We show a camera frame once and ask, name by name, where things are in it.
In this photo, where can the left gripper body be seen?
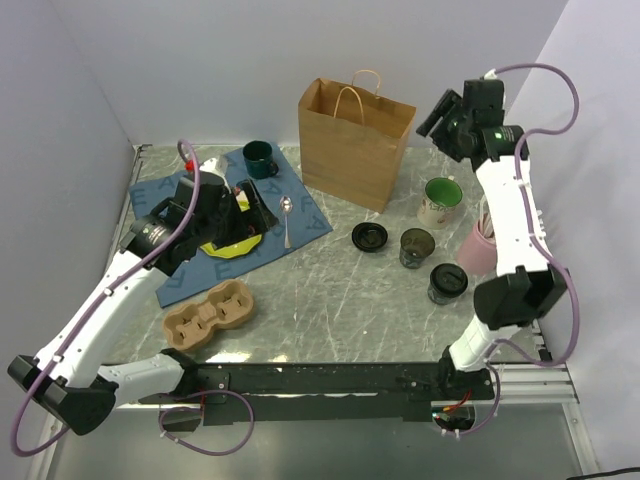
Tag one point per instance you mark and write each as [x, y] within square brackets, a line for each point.
[228, 225]

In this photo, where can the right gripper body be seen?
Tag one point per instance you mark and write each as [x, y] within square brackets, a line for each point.
[448, 136]

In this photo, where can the cardboard cup carrier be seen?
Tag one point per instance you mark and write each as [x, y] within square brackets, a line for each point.
[191, 326]

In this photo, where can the brown paper bag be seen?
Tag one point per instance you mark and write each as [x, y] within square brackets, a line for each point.
[352, 141]

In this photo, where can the black plastic lid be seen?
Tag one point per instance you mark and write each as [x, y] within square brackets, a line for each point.
[449, 279]
[369, 237]

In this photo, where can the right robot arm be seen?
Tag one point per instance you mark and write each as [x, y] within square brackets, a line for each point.
[526, 285]

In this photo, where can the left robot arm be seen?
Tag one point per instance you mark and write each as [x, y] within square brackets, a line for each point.
[67, 377]

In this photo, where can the yellow dotted plate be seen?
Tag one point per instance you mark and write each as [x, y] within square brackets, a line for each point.
[236, 250]

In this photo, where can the silver spoon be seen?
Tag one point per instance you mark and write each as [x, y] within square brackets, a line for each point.
[286, 206]

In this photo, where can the dark green mug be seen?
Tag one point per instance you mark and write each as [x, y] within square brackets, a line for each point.
[259, 160]

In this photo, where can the blue letter placemat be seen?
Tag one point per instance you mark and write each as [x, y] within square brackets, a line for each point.
[306, 223]

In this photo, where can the white mug green inside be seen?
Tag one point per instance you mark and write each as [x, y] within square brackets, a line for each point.
[441, 197]

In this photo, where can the pink stirrer cup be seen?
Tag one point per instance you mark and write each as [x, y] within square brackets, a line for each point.
[478, 254]

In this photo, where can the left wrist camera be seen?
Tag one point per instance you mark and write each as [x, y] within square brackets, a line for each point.
[213, 171]

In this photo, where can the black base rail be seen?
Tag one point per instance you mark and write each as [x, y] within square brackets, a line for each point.
[230, 392]

